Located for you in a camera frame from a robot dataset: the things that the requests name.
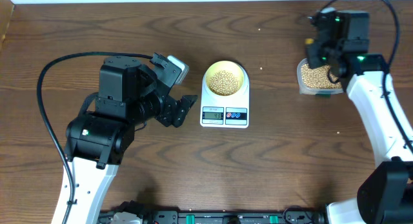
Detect yellow measuring scoop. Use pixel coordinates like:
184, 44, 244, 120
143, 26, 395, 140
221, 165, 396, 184
305, 38, 314, 45

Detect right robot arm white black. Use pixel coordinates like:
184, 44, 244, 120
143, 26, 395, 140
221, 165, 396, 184
306, 8, 412, 223

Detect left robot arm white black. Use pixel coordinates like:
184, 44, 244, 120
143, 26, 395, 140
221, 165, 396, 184
52, 54, 197, 223

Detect white digital kitchen scale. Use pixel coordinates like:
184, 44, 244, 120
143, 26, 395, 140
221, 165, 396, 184
199, 67, 250, 128

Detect soybeans in bowl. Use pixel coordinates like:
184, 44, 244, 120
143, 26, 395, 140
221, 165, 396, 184
209, 70, 240, 96

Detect yellow plastic bowl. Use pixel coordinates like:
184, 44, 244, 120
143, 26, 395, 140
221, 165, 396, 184
205, 61, 245, 96

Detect soybeans in container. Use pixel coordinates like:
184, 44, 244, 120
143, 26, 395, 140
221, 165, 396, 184
301, 63, 341, 89

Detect clear plastic container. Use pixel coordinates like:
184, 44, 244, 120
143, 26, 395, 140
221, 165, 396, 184
297, 59, 343, 95

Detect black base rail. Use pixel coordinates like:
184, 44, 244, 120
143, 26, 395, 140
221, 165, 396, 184
97, 201, 328, 224

